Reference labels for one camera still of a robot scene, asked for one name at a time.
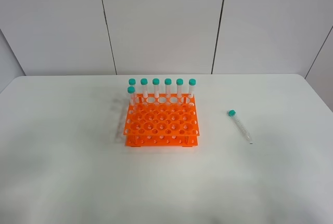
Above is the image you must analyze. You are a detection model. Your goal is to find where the back row tube far right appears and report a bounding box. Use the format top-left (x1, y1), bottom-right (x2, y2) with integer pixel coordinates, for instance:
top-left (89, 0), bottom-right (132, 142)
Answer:
top-left (188, 78), bottom-right (196, 98)

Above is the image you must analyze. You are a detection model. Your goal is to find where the back row tube far left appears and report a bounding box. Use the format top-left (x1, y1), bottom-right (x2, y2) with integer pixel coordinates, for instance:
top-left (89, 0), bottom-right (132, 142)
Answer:
top-left (127, 78), bottom-right (137, 104)

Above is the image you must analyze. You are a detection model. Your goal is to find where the green-capped test tube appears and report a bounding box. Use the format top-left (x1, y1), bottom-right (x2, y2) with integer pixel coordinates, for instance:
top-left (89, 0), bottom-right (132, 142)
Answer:
top-left (227, 110), bottom-right (253, 144)

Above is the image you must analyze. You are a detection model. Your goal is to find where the second row tube left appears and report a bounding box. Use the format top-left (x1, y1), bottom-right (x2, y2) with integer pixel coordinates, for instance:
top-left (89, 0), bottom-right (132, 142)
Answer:
top-left (127, 86), bottom-right (136, 107)

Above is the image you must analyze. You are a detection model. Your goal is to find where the orange test tube rack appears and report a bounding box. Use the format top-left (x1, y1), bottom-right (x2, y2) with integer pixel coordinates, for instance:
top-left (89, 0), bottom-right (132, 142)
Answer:
top-left (123, 93), bottom-right (200, 147)

